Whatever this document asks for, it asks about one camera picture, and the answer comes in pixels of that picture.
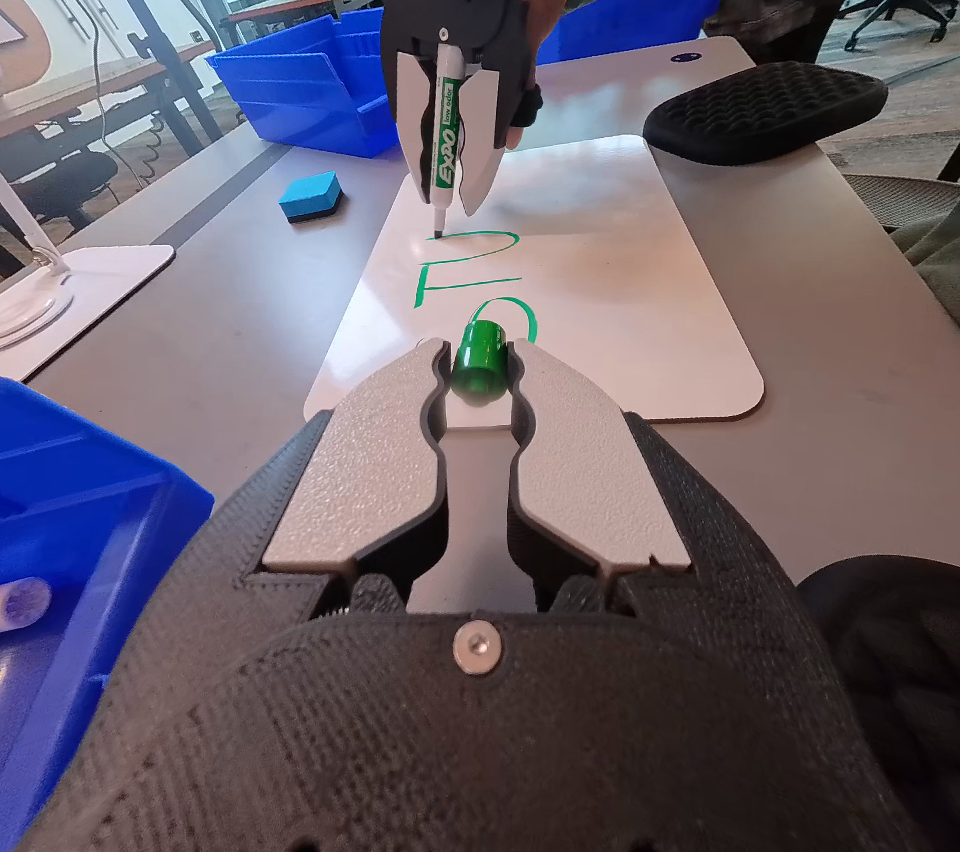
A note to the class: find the blue plastic bin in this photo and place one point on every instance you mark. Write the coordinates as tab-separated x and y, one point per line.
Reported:
82	507
622	26
300	86

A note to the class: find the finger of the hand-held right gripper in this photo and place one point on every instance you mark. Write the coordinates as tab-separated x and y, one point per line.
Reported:
414	116
480	131

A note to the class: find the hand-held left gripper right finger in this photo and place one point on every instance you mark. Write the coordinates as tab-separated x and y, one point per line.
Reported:
600	462

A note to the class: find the black tape strip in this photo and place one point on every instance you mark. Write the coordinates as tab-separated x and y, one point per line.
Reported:
225	191

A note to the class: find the green marker cap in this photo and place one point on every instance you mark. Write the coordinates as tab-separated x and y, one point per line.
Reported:
480	364

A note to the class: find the black stand pole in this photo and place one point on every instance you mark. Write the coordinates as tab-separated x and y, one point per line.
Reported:
150	41

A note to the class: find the blue foam eraser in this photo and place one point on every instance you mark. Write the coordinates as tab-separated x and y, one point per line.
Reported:
311	191

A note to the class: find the grey mesh office chair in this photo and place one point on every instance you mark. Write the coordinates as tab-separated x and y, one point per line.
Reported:
907	199

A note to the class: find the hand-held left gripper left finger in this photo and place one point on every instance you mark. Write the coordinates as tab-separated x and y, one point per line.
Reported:
352	462

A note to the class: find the black desk grommet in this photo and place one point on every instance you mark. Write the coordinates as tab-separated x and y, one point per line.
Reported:
685	56

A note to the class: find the dark brown jacket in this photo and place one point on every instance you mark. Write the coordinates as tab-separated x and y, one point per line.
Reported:
772	26

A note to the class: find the green dry erase marker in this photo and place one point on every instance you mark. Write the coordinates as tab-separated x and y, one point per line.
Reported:
446	139

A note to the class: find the red dry erase marker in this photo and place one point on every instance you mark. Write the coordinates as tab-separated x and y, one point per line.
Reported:
24	603

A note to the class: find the white whiteboard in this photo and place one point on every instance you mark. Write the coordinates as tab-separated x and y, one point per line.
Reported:
600	267

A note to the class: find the wooden backing board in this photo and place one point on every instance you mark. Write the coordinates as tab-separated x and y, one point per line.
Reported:
26	34

